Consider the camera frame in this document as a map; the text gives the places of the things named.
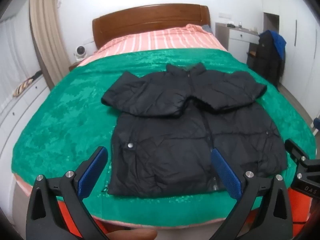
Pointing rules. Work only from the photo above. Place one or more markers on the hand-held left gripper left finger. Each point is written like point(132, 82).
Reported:
point(91, 172)

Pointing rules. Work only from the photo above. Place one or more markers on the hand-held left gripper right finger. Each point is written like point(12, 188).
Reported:
point(226, 172)

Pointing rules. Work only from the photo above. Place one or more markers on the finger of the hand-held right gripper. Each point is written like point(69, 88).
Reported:
point(295, 151)

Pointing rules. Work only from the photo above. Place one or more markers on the black puffer jacket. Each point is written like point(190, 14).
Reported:
point(162, 130)

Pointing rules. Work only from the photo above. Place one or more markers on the person's left hand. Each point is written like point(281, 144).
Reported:
point(135, 234)

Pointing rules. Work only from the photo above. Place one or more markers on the green plush blanket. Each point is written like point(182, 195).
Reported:
point(62, 120)

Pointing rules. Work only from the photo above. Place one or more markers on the white low cabinet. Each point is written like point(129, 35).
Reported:
point(22, 110)

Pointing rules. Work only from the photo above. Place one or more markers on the white wardrobe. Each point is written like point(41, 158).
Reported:
point(305, 55)

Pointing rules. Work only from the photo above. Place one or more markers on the black coat on chair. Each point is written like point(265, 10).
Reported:
point(265, 57)

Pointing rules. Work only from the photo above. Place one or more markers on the patterned stick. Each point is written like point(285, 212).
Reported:
point(23, 86)

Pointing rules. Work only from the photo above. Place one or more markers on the blue garment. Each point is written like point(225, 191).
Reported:
point(278, 42)

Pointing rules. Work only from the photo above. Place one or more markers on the white desk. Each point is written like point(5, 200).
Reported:
point(237, 36)

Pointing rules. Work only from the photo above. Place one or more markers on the white sheer curtain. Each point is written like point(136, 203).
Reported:
point(15, 55)

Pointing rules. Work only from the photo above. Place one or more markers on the pink striped bedsheet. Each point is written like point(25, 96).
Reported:
point(150, 40)

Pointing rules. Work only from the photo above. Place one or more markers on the beige curtain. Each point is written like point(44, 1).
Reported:
point(45, 30)

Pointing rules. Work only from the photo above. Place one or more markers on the wooden headboard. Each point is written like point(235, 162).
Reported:
point(137, 17)

